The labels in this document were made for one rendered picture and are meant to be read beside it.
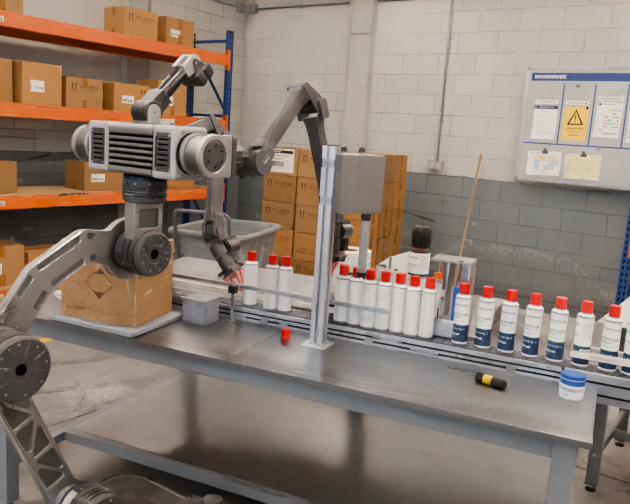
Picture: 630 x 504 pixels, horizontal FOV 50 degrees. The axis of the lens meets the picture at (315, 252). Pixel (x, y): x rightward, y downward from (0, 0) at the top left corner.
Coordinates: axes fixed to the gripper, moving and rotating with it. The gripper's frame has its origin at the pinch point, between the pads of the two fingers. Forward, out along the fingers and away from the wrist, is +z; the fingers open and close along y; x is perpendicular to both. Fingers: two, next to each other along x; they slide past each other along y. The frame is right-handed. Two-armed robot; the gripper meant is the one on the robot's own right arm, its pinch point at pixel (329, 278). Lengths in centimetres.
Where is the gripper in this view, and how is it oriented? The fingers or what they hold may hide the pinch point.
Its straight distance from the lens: 246.8
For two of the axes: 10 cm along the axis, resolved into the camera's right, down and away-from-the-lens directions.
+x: -4.2, 1.2, -9.0
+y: -9.1, -1.3, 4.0
